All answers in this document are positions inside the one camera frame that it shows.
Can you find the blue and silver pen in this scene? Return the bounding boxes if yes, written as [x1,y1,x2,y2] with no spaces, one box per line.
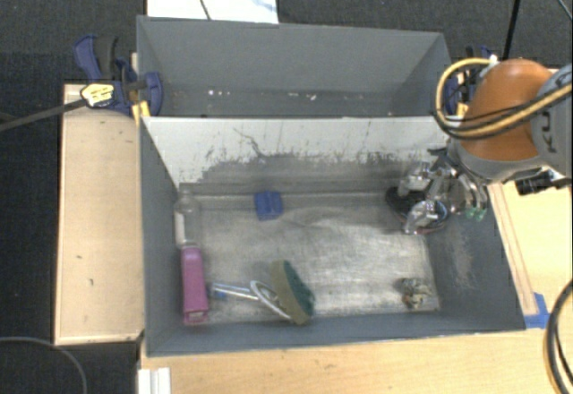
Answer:
[210,283,261,302]

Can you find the grey-brown crumpled lump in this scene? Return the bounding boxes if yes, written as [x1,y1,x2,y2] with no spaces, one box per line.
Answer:
[398,277,435,311]

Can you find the green and yellow round sponge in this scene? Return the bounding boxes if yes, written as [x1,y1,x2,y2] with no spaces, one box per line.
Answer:
[269,259,316,326]

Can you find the clear glass bottle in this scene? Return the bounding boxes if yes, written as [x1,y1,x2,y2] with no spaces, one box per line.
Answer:
[173,187,203,249]

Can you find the black shiny sunglasses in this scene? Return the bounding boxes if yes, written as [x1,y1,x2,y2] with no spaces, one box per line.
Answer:
[385,185,449,234]

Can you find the grey metal bin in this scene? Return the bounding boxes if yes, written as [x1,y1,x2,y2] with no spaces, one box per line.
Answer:
[135,14,527,358]

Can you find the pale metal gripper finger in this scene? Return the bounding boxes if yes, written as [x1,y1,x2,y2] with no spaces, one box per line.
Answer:
[397,162,433,201]
[402,199,440,236]

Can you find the blue sponge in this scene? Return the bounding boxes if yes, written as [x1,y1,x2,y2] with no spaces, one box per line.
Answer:
[253,190,285,222]

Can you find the black cylinder on white bracket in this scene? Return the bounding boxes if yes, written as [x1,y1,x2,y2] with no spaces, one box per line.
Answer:
[514,170,572,197]

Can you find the pale wood board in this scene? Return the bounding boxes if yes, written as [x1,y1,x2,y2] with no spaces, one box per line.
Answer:
[53,82,147,347]

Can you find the pink stapler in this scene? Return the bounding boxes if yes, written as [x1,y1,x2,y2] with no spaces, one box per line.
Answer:
[179,246,211,326]

